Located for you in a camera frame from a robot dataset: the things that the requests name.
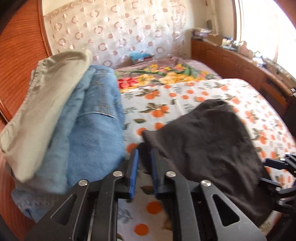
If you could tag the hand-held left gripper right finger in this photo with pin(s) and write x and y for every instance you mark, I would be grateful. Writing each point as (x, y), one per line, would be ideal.
(154, 178)

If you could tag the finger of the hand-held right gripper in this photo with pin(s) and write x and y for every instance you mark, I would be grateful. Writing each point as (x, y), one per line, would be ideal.
(277, 163)
(286, 194)

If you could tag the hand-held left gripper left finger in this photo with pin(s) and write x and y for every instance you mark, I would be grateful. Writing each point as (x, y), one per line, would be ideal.
(134, 176)

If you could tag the black pants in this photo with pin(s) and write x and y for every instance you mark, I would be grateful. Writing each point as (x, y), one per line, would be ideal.
(208, 148)

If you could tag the khaki pants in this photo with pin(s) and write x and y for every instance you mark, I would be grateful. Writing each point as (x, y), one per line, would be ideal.
(41, 111)

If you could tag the blue jeans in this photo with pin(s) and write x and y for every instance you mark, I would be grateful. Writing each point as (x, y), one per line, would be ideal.
(92, 139)

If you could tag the orange print bed sheet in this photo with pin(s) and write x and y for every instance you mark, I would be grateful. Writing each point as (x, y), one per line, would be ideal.
(161, 102)

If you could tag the floral blanket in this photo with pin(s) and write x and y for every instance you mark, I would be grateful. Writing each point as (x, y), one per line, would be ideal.
(171, 74)

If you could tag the wooden cabinet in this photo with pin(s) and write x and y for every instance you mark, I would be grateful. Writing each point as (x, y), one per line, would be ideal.
(231, 62)

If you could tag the cardboard box with blue cloth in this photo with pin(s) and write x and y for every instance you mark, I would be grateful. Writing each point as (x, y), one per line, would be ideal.
(141, 57)

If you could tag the window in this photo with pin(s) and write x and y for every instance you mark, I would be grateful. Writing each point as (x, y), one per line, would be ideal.
(261, 27)

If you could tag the open cardboard box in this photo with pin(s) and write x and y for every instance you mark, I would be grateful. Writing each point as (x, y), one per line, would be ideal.
(215, 39)

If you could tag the circle pattern sheer curtain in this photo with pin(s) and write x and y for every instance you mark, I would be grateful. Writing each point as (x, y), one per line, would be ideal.
(115, 30)

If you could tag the stack of papers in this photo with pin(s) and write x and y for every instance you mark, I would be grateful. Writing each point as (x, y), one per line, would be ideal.
(199, 33)

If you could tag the wooden slatted wardrobe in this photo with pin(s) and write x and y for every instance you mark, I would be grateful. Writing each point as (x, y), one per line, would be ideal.
(18, 58)

